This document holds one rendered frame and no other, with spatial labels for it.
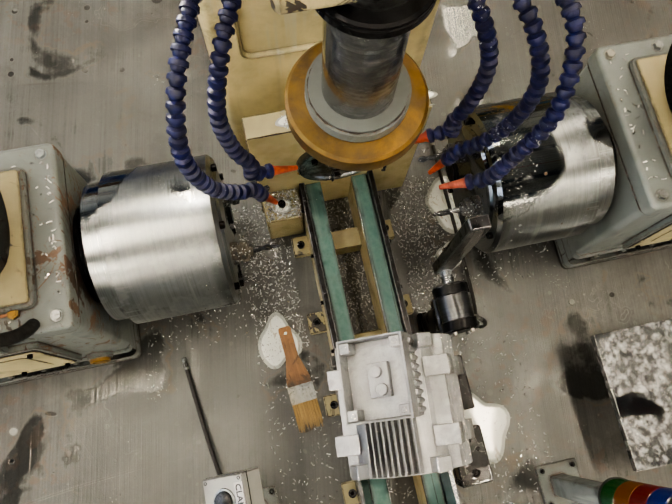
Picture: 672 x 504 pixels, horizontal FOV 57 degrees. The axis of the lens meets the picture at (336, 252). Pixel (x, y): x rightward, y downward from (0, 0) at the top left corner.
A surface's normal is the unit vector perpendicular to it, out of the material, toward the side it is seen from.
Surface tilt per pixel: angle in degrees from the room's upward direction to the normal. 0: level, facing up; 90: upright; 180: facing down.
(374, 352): 23
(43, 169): 0
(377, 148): 0
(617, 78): 0
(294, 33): 90
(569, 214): 58
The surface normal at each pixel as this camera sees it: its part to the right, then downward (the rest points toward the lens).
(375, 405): -0.36, -0.20
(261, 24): 0.21, 0.94
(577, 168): 0.12, 0.15
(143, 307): 0.21, 0.75
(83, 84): 0.04, -0.26
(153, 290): 0.18, 0.56
